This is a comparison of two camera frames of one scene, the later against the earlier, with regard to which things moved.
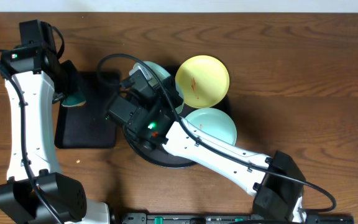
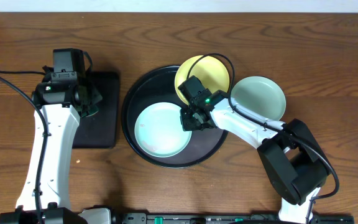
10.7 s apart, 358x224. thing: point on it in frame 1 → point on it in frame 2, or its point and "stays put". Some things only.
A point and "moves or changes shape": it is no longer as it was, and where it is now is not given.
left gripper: x=72 y=86 → x=89 y=101
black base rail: x=323 y=218 stays put
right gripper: x=158 y=94 → x=186 y=126
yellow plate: x=203 y=80 stays put
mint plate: x=161 y=73 → x=261 y=95
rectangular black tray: x=86 y=126 stays put
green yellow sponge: x=76 y=99 moves or changes shape
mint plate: x=215 y=121 moves or changes shape
